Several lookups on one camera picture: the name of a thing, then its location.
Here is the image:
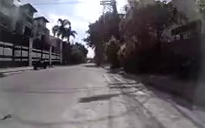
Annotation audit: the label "dark vehicle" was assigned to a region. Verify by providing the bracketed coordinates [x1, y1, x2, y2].
[32, 59, 49, 71]

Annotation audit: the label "dark boundary wall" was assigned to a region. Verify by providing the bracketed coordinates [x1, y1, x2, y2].
[129, 33, 205, 101]

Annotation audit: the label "lattice tower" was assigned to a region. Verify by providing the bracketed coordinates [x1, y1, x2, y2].
[99, 0, 115, 15]

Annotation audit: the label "grey concrete road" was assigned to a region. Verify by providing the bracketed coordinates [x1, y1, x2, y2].
[0, 62, 205, 128]

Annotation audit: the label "dark green bushes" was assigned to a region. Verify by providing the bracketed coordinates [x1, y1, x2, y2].
[69, 41, 90, 65]

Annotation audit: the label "building with dark balconies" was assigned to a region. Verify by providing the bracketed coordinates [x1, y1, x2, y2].
[0, 0, 64, 51]

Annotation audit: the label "white slatted fence wall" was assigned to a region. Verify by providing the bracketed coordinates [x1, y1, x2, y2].
[0, 39, 63, 68]

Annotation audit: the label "pale building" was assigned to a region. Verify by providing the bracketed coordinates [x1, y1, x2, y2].
[163, 0, 205, 43]

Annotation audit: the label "row of trees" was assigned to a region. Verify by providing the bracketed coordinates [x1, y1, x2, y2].
[84, 0, 205, 75]

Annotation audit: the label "raised pavement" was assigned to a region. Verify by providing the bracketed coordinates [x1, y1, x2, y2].
[0, 65, 35, 78]

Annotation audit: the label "palm trees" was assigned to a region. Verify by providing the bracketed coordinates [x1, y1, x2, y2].
[51, 18, 78, 44]

